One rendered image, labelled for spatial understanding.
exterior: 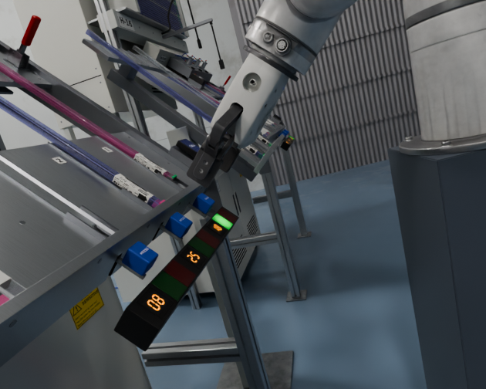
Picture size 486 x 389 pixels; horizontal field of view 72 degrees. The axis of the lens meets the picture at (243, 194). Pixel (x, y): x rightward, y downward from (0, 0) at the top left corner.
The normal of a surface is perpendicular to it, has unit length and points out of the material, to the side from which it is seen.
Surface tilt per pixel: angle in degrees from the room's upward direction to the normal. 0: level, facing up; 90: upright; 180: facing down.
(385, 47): 90
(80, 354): 90
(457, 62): 90
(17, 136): 90
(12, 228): 46
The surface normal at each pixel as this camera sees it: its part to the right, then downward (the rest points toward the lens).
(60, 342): 0.94, -0.19
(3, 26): -0.04, 0.22
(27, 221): 0.50, -0.80
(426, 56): -0.90, 0.30
